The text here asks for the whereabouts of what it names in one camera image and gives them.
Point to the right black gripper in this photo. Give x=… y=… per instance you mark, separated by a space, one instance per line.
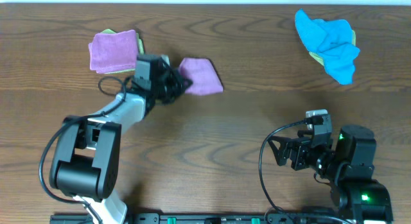
x=300 y=146

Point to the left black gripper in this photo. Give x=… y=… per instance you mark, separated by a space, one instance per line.
x=173 y=83

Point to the purple microfiber cloth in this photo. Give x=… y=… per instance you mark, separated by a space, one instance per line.
x=203 y=75

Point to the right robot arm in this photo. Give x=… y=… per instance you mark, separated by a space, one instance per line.
x=348 y=167

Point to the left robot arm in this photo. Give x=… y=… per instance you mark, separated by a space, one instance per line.
x=79 y=164

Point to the folded green cloth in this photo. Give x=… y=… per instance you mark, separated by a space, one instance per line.
x=140 y=47

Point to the folded purple cloth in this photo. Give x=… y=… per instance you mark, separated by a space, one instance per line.
x=112 y=52

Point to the green cloth under blue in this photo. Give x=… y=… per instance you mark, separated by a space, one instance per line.
x=317 y=58

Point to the crumpled blue cloth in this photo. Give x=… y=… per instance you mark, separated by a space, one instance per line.
x=332 y=41

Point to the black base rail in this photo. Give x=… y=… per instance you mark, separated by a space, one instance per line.
x=154 y=218

